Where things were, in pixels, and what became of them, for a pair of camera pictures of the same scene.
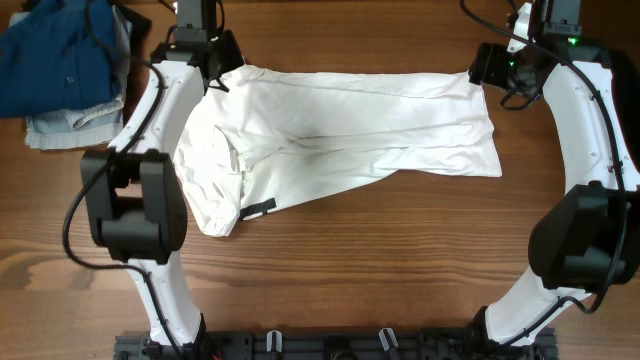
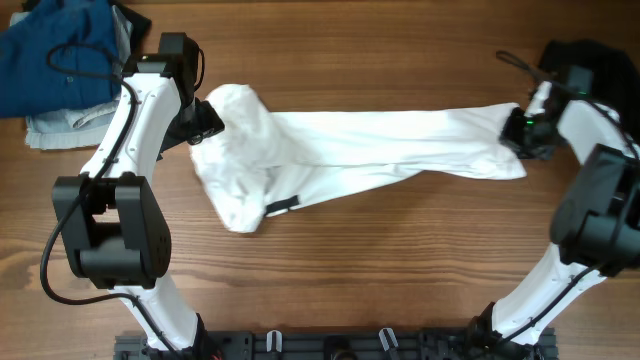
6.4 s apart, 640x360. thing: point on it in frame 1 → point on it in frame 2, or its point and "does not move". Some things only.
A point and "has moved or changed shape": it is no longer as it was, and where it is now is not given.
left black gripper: [232, 58] → [207, 124]
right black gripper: [485, 69] → [508, 137]
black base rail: [416, 344] does not move
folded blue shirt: [56, 54] does not move
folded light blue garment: [98, 124] does not move
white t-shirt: [265, 136] has moved or changed shape
